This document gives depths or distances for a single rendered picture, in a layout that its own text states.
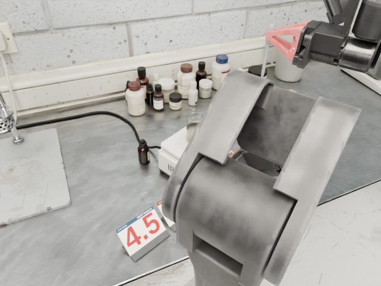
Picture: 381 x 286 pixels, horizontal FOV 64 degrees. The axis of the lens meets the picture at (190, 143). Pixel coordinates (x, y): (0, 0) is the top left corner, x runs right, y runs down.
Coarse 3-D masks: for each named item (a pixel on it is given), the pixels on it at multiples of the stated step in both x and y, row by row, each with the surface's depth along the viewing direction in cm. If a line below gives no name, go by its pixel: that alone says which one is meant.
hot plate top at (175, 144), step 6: (180, 132) 76; (168, 138) 74; (174, 138) 74; (180, 138) 74; (162, 144) 72; (168, 144) 72; (174, 144) 73; (180, 144) 73; (186, 144) 73; (168, 150) 71; (174, 150) 71; (180, 150) 71; (174, 156) 71; (180, 156) 69
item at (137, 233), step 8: (144, 216) 63; (152, 216) 64; (136, 224) 62; (144, 224) 62; (152, 224) 63; (160, 224) 64; (120, 232) 60; (128, 232) 60; (136, 232) 61; (144, 232) 62; (152, 232) 63; (128, 240) 60; (136, 240) 61; (144, 240) 61; (128, 248) 60
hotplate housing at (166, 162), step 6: (162, 150) 73; (162, 156) 73; (168, 156) 72; (162, 162) 74; (168, 162) 72; (174, 162) 71; (162, 168) 76; (168, 168) 74; (174, 168) 72; (168, 174) 75
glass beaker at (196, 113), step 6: (192, 108) 71; (198, 108) 72; (186, 114) 70; (192, 114) 72; (198, 114) 72; (192, 120) 73; (198, 120) 74; (186, 126) 71; (192, 126) 69; (186, 132) 72; (192, 132) 70; (186, 138) 73
